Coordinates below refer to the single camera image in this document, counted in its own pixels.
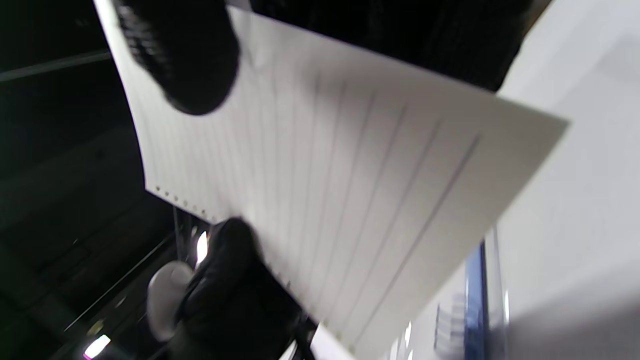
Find lined loose-leaf paper stack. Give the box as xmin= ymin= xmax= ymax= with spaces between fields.
xmin=92 ymin=0 xmax=571 ymax=360

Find person's right hand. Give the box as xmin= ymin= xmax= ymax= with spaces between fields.
xmin=112 ymin=0 xmax=533 ymax=117

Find clear ring binder blue rings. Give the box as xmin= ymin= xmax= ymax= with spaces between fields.
xmin=390 ymin=225 xmax=511 ymax=360

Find person's left hand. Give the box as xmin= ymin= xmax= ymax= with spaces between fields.
xmin=167 ymin=217 xmax=313 ymax=360

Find black and white controller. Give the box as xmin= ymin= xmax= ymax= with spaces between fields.
xmin=146 ymin=260 xmax=196 ymax=343

